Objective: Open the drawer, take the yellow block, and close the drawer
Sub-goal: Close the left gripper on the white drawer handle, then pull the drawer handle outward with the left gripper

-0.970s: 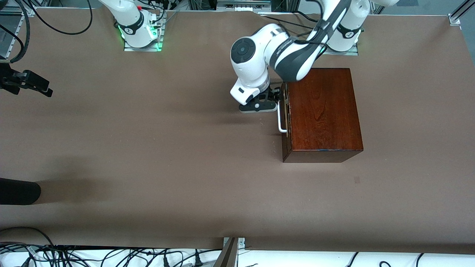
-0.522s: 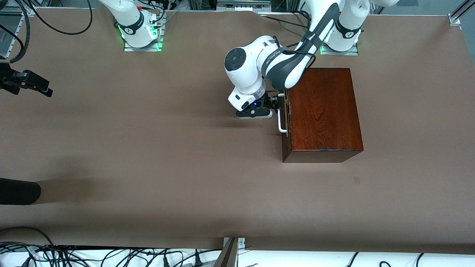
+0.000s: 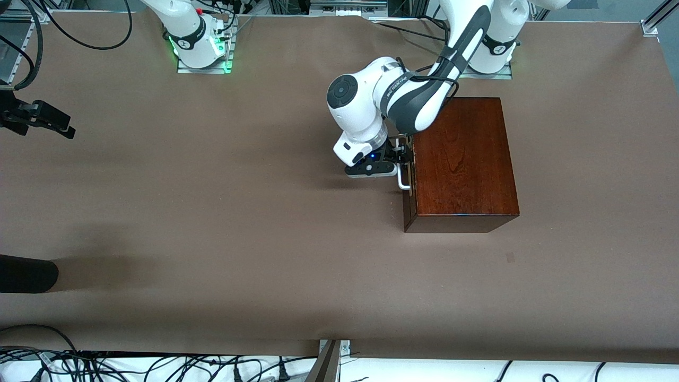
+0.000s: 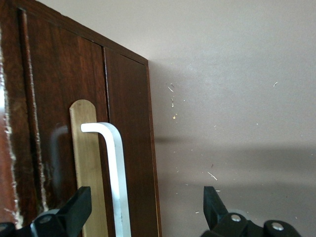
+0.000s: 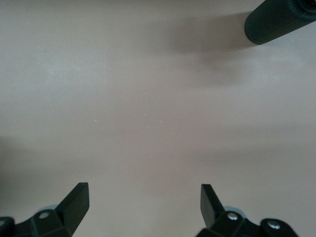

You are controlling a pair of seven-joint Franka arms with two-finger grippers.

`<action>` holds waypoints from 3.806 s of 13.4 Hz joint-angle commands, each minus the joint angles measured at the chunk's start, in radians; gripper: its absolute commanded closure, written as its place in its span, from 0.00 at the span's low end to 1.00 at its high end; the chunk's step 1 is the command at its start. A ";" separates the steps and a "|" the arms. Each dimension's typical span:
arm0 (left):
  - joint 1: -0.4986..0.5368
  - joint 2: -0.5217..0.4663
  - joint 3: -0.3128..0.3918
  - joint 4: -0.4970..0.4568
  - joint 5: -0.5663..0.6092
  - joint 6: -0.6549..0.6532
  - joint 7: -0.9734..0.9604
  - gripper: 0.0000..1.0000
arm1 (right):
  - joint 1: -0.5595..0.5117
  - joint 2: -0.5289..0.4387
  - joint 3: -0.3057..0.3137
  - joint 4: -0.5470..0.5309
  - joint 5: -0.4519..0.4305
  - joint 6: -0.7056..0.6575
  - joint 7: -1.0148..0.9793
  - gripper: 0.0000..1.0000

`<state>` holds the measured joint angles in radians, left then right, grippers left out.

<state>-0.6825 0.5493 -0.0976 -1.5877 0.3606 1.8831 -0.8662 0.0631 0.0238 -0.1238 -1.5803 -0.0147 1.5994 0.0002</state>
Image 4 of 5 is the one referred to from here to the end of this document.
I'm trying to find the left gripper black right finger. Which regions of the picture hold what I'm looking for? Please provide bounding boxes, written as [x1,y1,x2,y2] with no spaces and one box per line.
[199,186,303,237]

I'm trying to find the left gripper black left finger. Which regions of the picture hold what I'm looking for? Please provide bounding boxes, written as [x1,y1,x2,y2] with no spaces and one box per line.
[0,187,92,237]

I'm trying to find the white metal drawer handle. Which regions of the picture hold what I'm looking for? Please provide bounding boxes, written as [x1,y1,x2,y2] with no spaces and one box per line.
[80,122,132,237]

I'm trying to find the dark brown wooden cabinet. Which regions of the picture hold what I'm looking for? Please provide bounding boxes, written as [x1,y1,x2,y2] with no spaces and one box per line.
[0,0,163,237]

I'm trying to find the light wooden handle backing strip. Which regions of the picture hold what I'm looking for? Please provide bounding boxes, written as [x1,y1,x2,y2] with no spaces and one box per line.
[69,99,109,237]

